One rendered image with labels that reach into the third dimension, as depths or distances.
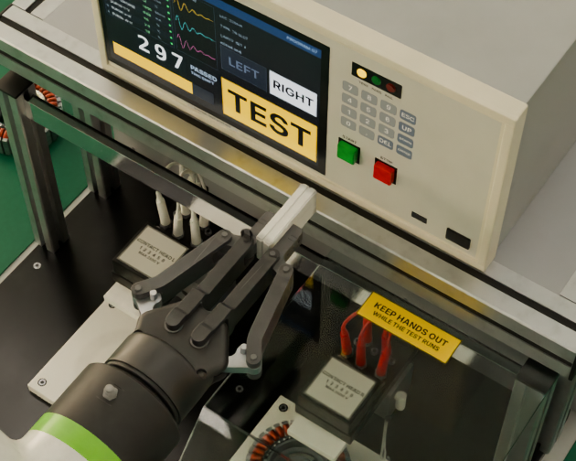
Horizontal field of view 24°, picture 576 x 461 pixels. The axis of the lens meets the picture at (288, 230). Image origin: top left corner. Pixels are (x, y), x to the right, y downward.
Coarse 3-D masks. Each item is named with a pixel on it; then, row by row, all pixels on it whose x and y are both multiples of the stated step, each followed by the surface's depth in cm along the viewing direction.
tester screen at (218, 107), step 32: (128, 0) 121; (160, 0) 118; (192, 0) 116; (128, 32) 125; (160, 32) 122; (192, 32) 119; (224, 32) 116; (256, 32) 113; (128, 64) 129; (160, 64) 126; (192, 64) 123; (288, 64) 114; (320, 64) 111; (192, 96) 126
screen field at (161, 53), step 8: (136, 32) 124; (136, 40) 125; (144, 40) 124; (152, 40) 124; (144, 48) 125; (152, 48) 125; (160, 48) 124; (168, 48) 123; (152, 56) 126; (160, 56) 125; (168, 56) 124; (176, 56) 123; (168, 64) 125; (176, 64) 124; (184, 64) 123; (184, 72) 124
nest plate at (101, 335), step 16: (96, 320) 154; (112, 320) 154; (128, 320) 154; (80, 336) 153; (96, 336) 153; (112, 336) 153; (64, 352) 152; (80, 352) 152; (96, 352) 152; (112, 352) 152; (48, 368) 150; (64, 368) 150; (80, 368) 150; (32, 384) 149; (48, 384) 149; (64, 384) 149; (48, 400) 148
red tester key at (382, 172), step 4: (376, 164) 116; (380, 164) 116; (384, 164) 116; (376, 168) 116; (380, 168) 115; (384, 168) 115; (388, 168) 115; (392, 168) 115; (376, 172) 116; (380, 172) 116; (384, 172) 115; (388, 172) 115; (392, 172) 115; (376, 176) 116; (380, 176) 116; (384, 176) 116; (388, 176) 115; (392, 176) 116; (380, 180) 117; (384, 180) 116; (388, 180) 116; (392, 180) 116; (388, 184) 116
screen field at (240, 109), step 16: (224, 80) 121; (224, 96) 123; (240, 96) 121; (256, 96) 120; (224, 112) 125; (240, 112) 123; (256, 112) 122; (272, 112) 120; (288, 112) 119; (256, 128) 124; (272, 128) 122; (288, 128) 120; (304, 128) 119; (288, 144) 122; (304, 144) 121
